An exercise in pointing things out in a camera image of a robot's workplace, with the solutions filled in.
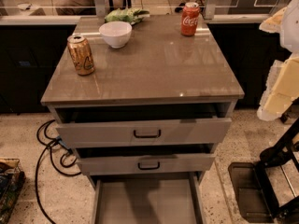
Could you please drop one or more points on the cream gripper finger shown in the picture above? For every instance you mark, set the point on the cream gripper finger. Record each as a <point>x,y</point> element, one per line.
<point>273,23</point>
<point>282,89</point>

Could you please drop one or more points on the red coke can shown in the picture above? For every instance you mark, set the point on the red coke can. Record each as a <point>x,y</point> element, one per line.
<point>189,18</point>

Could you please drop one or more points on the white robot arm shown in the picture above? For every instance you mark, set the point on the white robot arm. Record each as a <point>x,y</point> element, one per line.
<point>289,33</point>

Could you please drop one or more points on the middle drawer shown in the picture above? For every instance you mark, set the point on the middle drawer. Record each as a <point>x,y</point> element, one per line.
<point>124,160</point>

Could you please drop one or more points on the drawer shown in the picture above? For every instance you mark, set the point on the drawer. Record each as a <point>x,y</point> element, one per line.
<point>148,199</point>
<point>124,160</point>
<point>113,126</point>

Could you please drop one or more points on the grey drawer cabinet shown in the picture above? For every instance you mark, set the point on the grey drawer cabinet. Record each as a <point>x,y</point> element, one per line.
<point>158,66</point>

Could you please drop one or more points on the bottom drawer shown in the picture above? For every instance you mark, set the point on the bottom drawer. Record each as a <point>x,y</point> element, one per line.
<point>148,199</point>

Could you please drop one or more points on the gold soda can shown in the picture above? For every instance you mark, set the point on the gold soda can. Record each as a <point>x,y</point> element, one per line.
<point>81,54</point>

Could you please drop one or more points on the top drawer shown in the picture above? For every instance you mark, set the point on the top drawer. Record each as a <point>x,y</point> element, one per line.
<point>113,126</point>

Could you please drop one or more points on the green chip bag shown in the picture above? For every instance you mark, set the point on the green chip bag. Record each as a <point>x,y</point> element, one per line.
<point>129,15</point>

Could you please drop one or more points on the white bowl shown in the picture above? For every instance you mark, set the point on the white bowl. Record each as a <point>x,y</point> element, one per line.
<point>116,33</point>

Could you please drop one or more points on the black top drawer handle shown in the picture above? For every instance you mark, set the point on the black top drawer handle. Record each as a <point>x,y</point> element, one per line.
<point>138,135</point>

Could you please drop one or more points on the black drawer handle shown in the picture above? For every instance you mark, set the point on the black drawer handle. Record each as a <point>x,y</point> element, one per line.
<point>147,166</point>
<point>138,135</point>

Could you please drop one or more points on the black middle drawer handle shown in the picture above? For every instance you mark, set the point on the black middle drawer handle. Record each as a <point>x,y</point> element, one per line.
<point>147,166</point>

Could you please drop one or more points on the wire basket with items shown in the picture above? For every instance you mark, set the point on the wire basket with items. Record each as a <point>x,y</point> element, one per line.
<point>12,178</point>

